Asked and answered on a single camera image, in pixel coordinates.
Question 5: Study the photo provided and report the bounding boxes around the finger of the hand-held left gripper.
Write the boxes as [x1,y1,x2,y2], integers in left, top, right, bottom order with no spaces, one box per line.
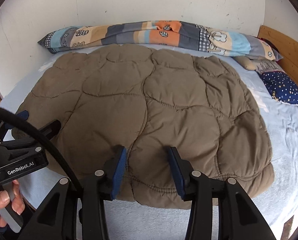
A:
[37,119,62,139]
[15,110,30,121]

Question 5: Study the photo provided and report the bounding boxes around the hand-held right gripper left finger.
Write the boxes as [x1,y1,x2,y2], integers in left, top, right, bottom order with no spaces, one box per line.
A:
[24,146,127,240]

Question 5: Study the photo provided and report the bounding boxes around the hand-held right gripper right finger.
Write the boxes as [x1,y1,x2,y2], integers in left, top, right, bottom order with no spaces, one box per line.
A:
[166,146,277,240]

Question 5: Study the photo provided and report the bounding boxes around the brown quilted puffer jacket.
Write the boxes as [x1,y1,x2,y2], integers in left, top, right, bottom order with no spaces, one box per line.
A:
[15,44,276,210]

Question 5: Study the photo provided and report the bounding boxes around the small beige pillow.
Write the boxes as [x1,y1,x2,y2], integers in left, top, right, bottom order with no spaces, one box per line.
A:
[233,56,258,71]

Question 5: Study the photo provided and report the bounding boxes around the patchwork cartoon print quilt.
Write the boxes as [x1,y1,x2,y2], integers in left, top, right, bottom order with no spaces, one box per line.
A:
[37,20,285,62]

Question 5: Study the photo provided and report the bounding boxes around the navy star print pillow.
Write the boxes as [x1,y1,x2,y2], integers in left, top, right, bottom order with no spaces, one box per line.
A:
[260,70,298,106]

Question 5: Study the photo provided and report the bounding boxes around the white sketch print pillow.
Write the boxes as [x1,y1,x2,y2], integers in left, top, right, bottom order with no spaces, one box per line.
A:
[254,60,282,75]

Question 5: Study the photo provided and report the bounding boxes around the wooden headboard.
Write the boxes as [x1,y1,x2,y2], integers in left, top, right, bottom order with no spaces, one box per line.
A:
[257,25,298,85]

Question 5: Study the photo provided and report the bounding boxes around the black cable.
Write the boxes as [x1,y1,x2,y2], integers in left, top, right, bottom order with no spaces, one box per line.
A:
[0,102,86,210]

